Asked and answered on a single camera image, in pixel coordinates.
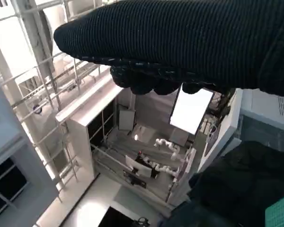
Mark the green cutting mat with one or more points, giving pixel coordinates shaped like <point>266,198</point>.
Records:
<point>281,212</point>

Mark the white-screen monitor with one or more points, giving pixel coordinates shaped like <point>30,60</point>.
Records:
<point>189,111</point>

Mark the black knitted gloved right hand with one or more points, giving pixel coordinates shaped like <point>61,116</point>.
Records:
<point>180,42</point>

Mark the white perforated cabinet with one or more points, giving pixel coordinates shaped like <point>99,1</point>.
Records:
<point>262,111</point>

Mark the white shelving unit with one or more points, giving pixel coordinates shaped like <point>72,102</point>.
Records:
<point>78,142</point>

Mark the metal scaffold frame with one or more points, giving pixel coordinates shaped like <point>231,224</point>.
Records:
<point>45,66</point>

